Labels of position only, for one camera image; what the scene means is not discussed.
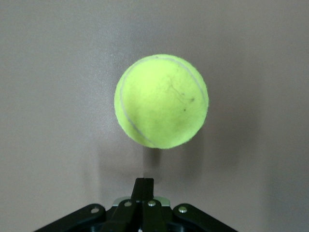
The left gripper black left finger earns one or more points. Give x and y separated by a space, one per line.
128 217

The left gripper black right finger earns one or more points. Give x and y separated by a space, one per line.
154 217

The yellow tennis ball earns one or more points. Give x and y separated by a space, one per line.
159 101

